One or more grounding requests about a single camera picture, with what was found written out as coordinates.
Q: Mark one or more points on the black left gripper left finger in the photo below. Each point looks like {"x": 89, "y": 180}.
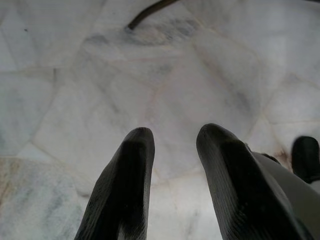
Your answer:
{"x": 125, "y": 180}

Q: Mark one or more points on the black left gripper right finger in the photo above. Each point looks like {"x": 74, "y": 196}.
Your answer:
{"x": 240, "y": 190}

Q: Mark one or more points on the grey left robot leg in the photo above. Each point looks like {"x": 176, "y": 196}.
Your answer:
{"x": 300, "y": 202}

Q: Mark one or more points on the black left robot foot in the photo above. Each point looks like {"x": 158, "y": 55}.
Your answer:
{"x": 306, "y": 157}

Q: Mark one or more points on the marble top folding table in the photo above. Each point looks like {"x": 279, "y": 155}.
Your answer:
{"x": 145, "y": 13}

